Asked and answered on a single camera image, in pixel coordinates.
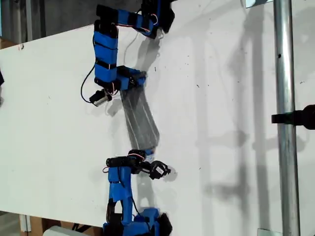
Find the black camera box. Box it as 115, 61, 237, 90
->
89, 89, 113, 108
149, 160, 172, 180

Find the black camera cable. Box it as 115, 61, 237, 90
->
130, 191, 142, 216
81, 62, 97, 104

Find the grey striped towel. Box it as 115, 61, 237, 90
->
120, 83, 162, 155

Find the black clamp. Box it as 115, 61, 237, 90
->
271, 104, 315, 131

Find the white box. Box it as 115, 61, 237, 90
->
43, 225, 83, 236

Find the steel post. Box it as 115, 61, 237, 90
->
272, 0, 301, 236

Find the white table leg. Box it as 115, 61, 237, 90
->
19, 213, 32, 233

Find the black camera stalk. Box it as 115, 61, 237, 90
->
134, 162, 152, 174

